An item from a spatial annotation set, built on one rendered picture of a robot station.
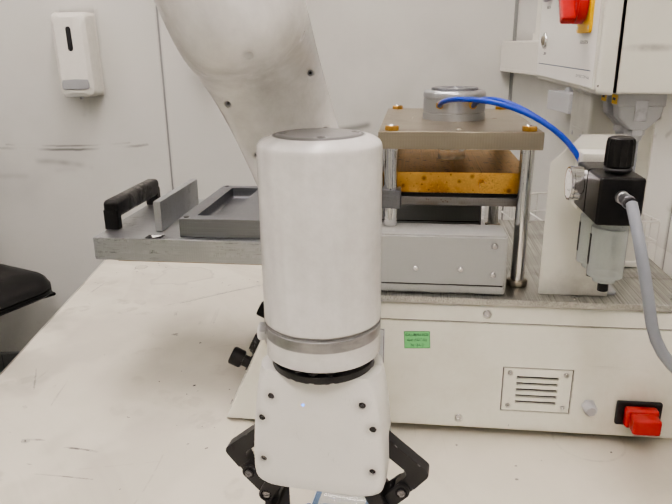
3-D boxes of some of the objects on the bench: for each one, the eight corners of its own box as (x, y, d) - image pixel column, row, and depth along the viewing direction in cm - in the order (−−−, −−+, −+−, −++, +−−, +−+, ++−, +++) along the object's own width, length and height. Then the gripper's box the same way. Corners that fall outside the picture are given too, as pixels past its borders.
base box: (595, 326, 107) (607, 227, 101) (684, 466, 71) (710, 325, 66) (280, 314, 113) (276, 219, 107) (218, 437, 77) (208, 306, 72)
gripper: (445, 330, 49) (436, 521, 54) (230, 313, 52) (242, 494, 58) (439, 378, 42) (430, 592, 47) (191, 355, 45) (209, 556, 51)
